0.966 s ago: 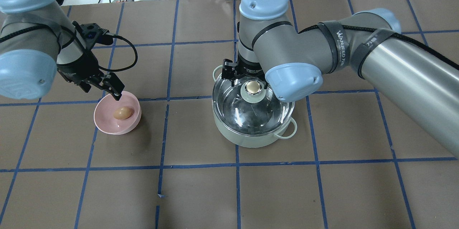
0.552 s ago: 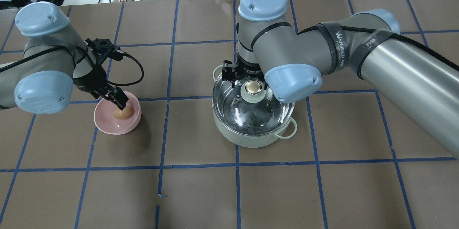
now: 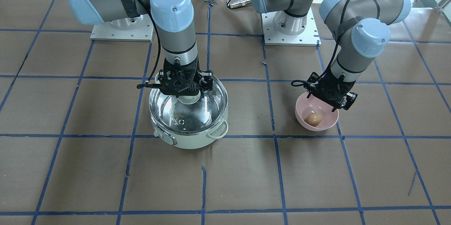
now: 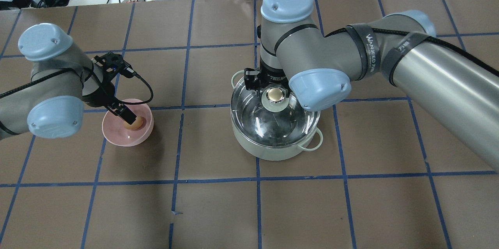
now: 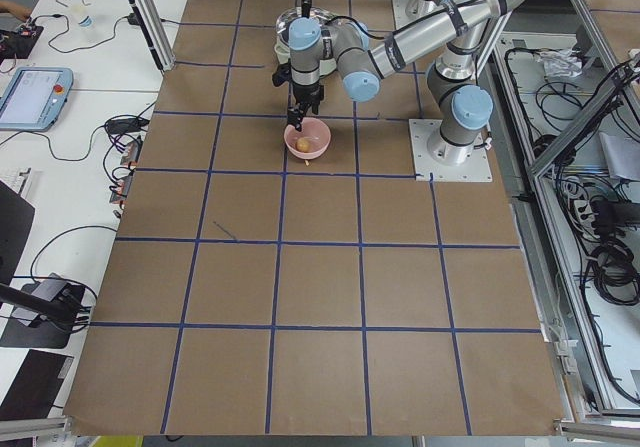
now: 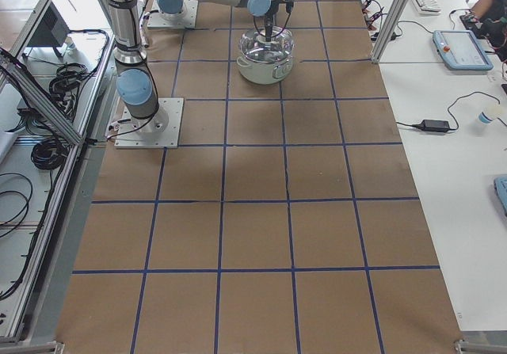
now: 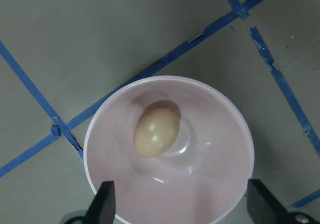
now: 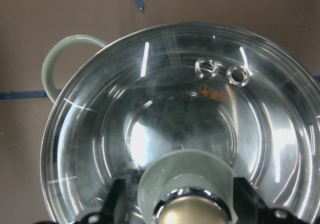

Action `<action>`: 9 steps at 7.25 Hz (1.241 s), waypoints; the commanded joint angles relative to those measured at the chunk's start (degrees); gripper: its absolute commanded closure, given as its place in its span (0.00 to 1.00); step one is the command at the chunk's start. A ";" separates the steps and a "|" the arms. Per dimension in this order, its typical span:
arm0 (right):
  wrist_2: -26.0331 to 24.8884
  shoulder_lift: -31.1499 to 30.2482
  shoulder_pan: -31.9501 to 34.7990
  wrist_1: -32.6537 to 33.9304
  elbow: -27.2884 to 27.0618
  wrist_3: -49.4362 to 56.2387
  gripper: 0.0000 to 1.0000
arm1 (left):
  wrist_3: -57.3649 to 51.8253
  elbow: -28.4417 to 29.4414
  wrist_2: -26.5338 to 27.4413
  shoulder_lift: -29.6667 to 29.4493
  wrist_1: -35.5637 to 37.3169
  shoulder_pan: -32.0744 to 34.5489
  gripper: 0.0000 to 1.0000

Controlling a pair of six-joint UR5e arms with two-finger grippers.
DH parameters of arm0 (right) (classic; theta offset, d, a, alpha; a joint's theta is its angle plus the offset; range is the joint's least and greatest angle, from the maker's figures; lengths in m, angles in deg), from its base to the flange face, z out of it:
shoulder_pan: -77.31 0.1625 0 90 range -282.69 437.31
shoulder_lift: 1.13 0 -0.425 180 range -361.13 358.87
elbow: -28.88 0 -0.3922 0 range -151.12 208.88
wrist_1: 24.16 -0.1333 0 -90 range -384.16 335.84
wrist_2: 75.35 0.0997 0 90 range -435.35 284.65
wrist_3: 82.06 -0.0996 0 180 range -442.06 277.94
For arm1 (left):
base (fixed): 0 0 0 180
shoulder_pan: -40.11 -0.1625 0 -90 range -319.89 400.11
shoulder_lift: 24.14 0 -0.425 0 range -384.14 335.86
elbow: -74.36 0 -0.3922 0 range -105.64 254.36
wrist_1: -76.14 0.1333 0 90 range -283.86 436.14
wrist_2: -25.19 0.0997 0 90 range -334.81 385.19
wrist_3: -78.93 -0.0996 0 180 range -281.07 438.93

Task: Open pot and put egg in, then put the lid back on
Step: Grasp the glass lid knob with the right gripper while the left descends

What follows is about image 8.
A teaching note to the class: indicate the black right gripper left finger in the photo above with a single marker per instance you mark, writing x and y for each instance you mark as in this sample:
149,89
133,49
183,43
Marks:
114,207

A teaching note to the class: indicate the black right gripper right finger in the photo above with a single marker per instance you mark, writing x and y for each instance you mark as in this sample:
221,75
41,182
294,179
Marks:
250,207

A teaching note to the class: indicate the glass pot lid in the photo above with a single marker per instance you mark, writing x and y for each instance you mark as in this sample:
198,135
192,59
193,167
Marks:
175,123

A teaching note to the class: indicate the pale green cooking pot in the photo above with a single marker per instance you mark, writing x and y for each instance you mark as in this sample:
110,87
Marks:
52,66

